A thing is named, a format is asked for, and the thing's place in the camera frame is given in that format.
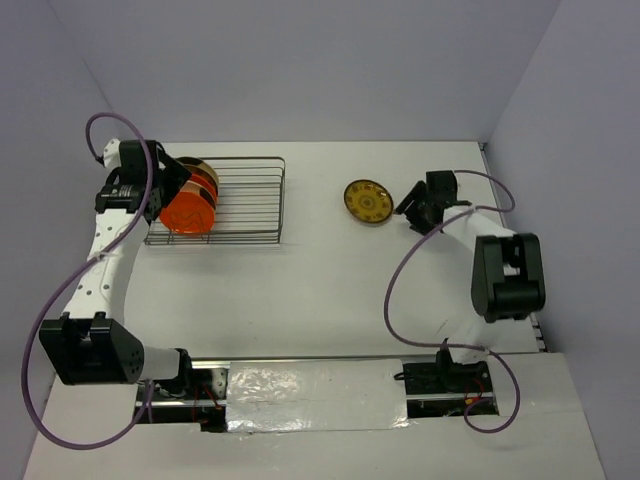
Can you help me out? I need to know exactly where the yellow plate brown rim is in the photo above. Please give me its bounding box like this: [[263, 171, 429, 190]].
[[176, 157, 205, 176]]

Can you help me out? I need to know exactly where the silver foil sheet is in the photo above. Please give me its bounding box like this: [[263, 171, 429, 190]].
[[226, 359, 409, 434]]

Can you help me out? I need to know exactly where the pink floral plate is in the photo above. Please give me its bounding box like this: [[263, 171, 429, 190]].
[[192, 184, 216, 208]]

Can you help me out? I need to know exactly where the orange plate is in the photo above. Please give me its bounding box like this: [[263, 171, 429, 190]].
[[190, 173, 218, 201], [159, 191, 216, 235]]

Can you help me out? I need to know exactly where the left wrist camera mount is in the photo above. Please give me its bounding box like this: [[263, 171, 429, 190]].
[[97, 138, 121, 170]]

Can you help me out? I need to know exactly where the black metal base rail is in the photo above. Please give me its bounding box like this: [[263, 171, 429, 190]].
[[141, 354, 499, 434]]

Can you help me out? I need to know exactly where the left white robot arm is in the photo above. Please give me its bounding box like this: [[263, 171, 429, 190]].
[[39, 139, 196, 399]]

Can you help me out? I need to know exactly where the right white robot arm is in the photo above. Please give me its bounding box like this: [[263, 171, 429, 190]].
[[394, 170, 546, 391]]

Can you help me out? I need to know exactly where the metal wire dish rack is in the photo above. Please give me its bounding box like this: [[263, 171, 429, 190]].
[[145, 156, 286, 246]]

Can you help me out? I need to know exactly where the orange plate front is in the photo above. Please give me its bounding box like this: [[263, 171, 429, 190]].
[[159, 191, 216, 235]]

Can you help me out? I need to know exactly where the yellow patterned plate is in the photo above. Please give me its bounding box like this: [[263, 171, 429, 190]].
[[343, 179, 395, 226]]

